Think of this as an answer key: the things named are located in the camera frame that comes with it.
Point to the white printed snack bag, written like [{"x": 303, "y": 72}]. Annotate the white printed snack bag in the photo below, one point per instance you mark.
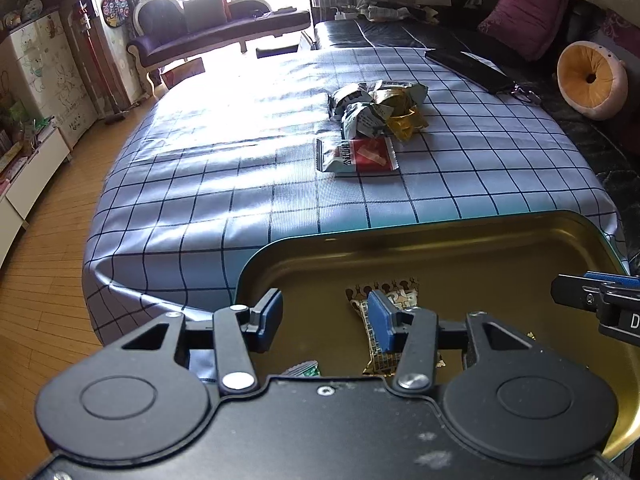
[{"x": 365, "y": 122}]

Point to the clutter on low cabinet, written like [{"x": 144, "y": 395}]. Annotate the clutter on low cabinet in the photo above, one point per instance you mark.
[{"x": 20, "y": 130}]

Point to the white low cabinet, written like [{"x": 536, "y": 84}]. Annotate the white low cabinet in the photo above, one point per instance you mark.
[{"x": 40, "y": 170}]

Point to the black footstool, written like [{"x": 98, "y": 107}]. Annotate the black footstool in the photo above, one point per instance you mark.
[{"x": 277, "y": 52}]

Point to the grey square cushion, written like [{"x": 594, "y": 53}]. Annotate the grey square cushion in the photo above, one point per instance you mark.
[{"x": 205, "y": 7}]

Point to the blue checkered tablecloth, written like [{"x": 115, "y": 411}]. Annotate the blue checkered tablecloth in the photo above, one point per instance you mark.
[{"x": 225, "y": 175}]

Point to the purple patterned cushion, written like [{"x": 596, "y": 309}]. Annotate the purple patterned cushion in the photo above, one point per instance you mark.
[{"x": 620, "y": 30}]

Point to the cartoon print cabinet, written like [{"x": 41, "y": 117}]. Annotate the cartoon print cabinet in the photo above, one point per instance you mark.
[{"x": 50, "y": 75}]

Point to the toys on cabinet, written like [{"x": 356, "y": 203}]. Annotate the toys on cabinet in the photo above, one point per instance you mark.
[{"x": 30, "y": 7}]

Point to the beige patterned snack bag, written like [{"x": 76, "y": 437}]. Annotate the beige patterned snack bag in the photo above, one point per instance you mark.
[{"x": 400, "y": 292}]

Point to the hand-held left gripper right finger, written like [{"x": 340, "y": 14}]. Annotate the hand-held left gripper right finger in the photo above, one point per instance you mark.
[{"x": 380, "y": 322}]

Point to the papers on sofa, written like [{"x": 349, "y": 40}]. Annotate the papers on sofa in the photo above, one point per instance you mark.
[{"x": 390, "y": 12}]

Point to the round yellow plush cushion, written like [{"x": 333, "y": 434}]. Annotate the round yellow plush cushion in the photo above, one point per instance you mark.
[{"x": 587, "y": 80}]

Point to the black leather sofa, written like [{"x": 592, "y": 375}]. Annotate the black leather sofa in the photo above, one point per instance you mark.
[{"x": 380, "y": 35}]

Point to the yellow green snack bag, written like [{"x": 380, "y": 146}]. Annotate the yellow green snack bag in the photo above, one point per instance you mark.
[{"x": 400, "y": 95}]

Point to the purple chaise lounge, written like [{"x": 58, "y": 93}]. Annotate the purple chaise lounge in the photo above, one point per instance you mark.
[{"x": 200, "y": 35}]

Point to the red stick vacuum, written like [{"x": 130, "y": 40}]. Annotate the red stick vacuum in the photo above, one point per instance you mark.
[{"x": 97, "y": 65}]

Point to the red snack bag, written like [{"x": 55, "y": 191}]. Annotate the red snack bag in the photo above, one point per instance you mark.
[{"x": 357, "y": 156}]

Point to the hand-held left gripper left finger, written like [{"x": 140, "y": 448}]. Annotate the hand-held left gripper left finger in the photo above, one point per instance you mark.
[{"x": 271, "y": 317}]

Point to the black long wallet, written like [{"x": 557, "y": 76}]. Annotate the black long wallet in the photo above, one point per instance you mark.
[{"x": 465, "y": 67}]

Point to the round colourful wall decoration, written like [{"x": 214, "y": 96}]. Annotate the round colourful wall decoration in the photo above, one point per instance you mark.
[{"x": 116, "y": 9}]

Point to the gold metal tin tray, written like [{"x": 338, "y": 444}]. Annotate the gold metal tin tray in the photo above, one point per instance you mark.
[{"x": 450, "y": 260}]

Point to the tree print paper bag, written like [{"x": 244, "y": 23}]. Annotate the tree print paper bag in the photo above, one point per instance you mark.
[{"x": 182, "y": 72}]

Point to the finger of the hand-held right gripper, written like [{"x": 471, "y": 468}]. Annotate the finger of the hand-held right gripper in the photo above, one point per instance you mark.
[
  {"x": 572, "y": 290},
  {"x": 615, "y": 279}
]

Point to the magenta cushion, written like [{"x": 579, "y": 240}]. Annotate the magenta cushion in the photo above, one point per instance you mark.
[{"x": 527, "y": 15}]

